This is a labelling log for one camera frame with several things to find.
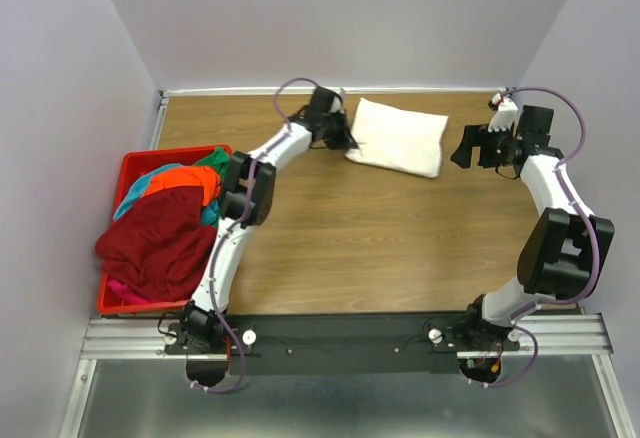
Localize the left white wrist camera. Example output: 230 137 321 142
330 88 346 114

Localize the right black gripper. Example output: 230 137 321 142
449 123 520 169

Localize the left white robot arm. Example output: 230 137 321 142
180 85 357 353

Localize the pink t shirt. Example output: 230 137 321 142
107 279 150 305

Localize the orange t shirt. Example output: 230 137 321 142
142 166 221 206

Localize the green t shirt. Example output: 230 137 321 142
194 147 231 184

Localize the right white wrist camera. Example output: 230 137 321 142
488 93 519 132

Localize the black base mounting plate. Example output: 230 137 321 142
165 311 519 376

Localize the white t shirt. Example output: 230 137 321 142
346 98 448 179

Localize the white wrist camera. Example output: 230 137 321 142
488 93 519 132
330 88 346 114

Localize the dark red t shirt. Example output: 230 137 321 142
95 186 216 302

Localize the teal t shirt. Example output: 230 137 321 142
112 173 152 221

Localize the aluminium frame rail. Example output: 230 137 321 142
60 312 628 437

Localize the red plastic bin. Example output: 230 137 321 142
96 144 232 316

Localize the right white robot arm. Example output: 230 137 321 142
451 97 615 350

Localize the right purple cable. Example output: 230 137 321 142
489 86 601 389

